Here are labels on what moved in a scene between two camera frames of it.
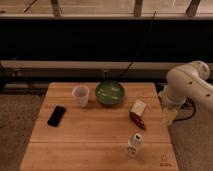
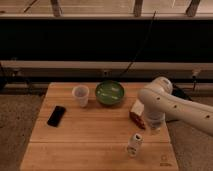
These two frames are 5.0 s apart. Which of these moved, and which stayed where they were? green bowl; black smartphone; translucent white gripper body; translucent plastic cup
Moved: translucent white gripper body
Stayed: translucent plastic cup; black smartphone; green bowl
